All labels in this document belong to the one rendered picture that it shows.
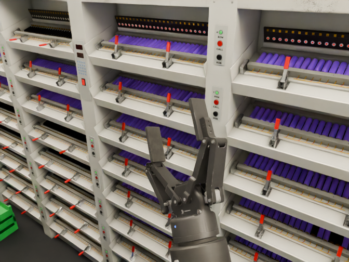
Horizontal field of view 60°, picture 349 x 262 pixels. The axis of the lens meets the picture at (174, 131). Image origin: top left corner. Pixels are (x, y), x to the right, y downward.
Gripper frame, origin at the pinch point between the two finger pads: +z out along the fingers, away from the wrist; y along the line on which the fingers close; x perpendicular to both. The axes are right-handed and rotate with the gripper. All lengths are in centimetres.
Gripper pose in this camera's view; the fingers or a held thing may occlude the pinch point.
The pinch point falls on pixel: (173, 120)
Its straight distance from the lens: 54.1
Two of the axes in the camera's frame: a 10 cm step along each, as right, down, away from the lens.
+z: -1.9, -9.5, 2.6
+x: -7.9, -0.1, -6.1
